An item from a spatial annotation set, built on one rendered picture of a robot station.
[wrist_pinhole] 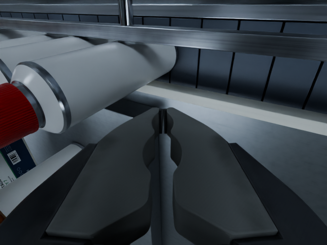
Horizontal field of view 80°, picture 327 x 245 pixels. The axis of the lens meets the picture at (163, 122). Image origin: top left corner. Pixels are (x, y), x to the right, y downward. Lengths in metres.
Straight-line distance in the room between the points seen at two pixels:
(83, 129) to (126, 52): 0.31
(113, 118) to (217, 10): 0.25
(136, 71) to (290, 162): 0.25
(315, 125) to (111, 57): 0.18
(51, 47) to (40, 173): 0.32
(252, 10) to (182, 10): 0.07
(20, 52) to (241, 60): 0.20
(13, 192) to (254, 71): 0.44
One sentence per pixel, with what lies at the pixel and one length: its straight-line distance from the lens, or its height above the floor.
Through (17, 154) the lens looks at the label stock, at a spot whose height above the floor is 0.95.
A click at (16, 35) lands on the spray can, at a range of 0.40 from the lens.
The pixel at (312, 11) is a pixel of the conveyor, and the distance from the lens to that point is 0.22.
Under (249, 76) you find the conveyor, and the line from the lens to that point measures 0.23.
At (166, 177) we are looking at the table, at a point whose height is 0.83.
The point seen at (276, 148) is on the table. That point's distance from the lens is 0.33.
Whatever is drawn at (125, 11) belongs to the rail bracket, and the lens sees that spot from 0.19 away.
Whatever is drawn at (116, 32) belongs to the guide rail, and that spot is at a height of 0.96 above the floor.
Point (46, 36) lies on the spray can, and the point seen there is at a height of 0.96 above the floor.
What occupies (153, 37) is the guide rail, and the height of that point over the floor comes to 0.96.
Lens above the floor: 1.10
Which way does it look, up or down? 47 degrees down
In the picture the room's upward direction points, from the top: 133 degrees counter-clockwise
